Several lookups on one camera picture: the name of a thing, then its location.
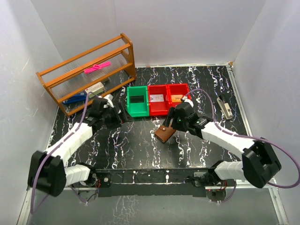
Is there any red plastic bin middle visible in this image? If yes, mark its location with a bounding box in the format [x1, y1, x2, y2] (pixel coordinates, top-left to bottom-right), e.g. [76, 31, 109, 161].
[148, 84, 169, 116]

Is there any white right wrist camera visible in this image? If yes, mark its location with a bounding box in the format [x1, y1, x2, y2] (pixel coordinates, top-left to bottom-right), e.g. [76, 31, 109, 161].
[181, 96, 194, 107]

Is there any green plastic bin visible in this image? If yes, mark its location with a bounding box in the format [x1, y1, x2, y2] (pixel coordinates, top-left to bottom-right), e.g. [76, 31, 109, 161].
[127, 86, 150, 118]

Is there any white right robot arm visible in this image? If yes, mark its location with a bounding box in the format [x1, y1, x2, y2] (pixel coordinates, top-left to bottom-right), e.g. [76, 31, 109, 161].
[163, 102, 282, 188]

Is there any pink plastic clip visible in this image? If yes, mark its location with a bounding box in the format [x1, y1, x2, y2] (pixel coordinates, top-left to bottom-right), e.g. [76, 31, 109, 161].
[84, 61, 111, 74]

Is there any white card in bin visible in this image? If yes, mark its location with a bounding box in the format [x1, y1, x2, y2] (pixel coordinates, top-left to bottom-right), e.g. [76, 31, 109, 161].
[150, 94, 165, 103]

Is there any blue stapler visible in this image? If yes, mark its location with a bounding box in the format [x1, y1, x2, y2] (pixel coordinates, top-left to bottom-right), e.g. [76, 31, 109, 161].
[62, 92, 86, 105]

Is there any brown leather card holder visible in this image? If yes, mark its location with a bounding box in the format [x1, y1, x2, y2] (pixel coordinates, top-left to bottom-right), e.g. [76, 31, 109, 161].
[154, 125, 176, 143]

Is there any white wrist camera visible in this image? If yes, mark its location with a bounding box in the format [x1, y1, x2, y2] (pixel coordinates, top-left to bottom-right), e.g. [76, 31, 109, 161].
[104, 94, 114, 108]
[181, 96, 194, 107]

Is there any wooden shelf rack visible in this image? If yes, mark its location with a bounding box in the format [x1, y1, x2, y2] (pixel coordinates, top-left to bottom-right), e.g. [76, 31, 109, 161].
[36, 33, 136, 116]

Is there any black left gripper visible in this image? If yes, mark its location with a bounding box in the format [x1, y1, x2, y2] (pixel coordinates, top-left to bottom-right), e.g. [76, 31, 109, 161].
[101, 103, 134, 131]

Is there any red plastic bin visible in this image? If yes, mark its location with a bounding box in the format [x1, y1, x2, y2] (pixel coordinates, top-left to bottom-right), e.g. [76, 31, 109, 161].
[167, 83, 190, 109]
[148, 84, 169, 116]

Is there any orange card in bin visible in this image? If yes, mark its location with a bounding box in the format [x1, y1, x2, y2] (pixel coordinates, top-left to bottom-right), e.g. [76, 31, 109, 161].
[171, 94, 183, 103]

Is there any red plastic bin right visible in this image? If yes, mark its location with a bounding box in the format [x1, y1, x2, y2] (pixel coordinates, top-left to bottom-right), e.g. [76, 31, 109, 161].
[167, 83, 190, 109]

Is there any grey metal stapler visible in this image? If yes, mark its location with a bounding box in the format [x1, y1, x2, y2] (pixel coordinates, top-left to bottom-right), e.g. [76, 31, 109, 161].
[217, 94, 233, 120]

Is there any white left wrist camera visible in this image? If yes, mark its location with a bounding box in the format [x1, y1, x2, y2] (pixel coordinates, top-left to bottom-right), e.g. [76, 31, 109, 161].
[104, 94, 114, 108]

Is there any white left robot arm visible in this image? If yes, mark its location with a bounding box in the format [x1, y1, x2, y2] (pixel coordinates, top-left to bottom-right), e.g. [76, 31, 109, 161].
[28, 97, 132, 197]

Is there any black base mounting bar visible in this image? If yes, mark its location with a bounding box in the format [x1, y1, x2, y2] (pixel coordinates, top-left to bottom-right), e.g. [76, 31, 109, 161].
[93, 167, 233, 198]

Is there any white red small box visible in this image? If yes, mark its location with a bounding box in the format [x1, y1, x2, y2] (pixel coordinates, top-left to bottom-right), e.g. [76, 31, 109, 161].
[85, 82, 105, 98]

